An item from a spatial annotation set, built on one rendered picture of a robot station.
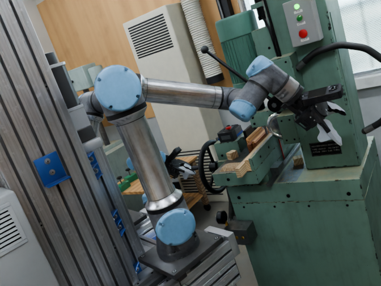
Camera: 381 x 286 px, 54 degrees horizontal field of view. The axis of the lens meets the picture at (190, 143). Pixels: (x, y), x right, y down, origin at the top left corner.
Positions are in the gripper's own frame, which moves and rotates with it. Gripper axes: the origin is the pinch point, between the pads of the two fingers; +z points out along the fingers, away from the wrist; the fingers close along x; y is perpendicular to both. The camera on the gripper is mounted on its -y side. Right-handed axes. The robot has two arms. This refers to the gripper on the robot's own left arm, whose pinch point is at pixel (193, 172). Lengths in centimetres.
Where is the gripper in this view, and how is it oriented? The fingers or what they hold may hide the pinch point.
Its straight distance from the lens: 192.5
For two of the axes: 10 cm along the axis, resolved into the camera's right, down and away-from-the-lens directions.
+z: 8.1, 3.7, -4.6
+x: -5.8, 3.4, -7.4
